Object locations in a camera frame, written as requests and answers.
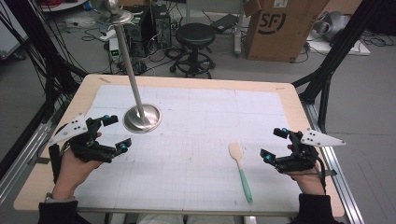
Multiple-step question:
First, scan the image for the large cardboard box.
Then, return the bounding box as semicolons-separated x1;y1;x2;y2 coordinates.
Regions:
243;0;331;63

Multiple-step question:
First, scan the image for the person's right hand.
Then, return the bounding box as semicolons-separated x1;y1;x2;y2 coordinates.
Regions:
287;167;327;196

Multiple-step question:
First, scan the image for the silver wristwatch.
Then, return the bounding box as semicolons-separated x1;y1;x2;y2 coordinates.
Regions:
44;191;77;203

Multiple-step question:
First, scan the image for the black computer tower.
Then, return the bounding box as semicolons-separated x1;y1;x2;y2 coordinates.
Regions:
123;4;157;59
151;3;173;50

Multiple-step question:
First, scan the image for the black flat laptop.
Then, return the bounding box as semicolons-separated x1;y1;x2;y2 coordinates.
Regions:
210;13;240;35

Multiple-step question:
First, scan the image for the aluminium rail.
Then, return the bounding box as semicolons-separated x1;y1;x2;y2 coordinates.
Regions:
0;99;71;206
301;101;366;224

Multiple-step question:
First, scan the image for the grey bag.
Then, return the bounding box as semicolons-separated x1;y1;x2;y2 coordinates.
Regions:
313;10;353;44

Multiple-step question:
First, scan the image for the white grid mat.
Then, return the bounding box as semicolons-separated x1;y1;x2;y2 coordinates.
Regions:
73;84;303;211

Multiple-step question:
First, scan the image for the white power strip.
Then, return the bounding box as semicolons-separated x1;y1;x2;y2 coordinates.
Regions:
98;29;118;43

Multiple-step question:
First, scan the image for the person's left hand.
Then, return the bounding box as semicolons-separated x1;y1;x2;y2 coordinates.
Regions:
51;150;105;200

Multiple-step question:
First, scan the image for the black cable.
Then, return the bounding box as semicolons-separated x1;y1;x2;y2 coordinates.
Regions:
313;154;329;194

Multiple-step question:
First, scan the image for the black round stool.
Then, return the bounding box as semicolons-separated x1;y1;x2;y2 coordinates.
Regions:
169;21;218;79

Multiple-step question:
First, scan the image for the wooden spatula with green handle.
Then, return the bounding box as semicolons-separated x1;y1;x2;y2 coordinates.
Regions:
228;142;254;205

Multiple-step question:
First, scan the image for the black metal frame stand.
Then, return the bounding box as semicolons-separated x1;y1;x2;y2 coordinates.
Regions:
0;0;90;175
291;0;389;134

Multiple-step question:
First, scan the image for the small box with green display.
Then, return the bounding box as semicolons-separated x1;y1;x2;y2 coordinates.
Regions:
108;37;121;63

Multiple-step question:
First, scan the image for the white floor stand post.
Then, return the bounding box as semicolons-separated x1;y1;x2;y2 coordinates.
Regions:
233;0;248;58

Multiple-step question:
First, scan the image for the metal stand with round base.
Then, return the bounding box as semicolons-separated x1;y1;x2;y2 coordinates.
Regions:
97;0;163;134

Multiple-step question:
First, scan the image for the thick black strap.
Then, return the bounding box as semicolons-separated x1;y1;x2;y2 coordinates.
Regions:
48;143;63;185

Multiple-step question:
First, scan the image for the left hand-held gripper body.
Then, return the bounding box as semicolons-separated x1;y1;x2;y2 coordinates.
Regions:
49;113;118;163

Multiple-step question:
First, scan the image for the white flat board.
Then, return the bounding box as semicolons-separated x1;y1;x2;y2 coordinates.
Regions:
305;32;372;57

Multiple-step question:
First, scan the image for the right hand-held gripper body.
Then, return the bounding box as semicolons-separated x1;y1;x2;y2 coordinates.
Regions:
275;128;347;175

